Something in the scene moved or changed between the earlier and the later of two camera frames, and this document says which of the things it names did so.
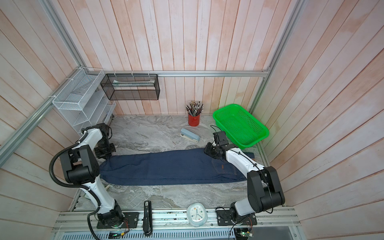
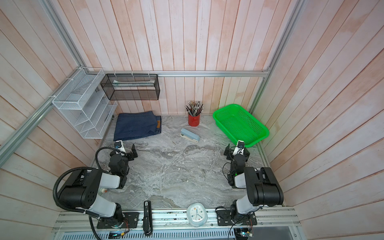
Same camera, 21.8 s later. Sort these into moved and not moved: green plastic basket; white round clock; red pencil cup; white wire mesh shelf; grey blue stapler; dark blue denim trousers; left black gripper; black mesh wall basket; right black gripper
Moved: right black gripper; left black gripper; dark blue denim trousers
Not moved: black mesh wall basket; grey blue stapler; white wire mesh shelf; red pencil cup; green plastic basket; white round clock
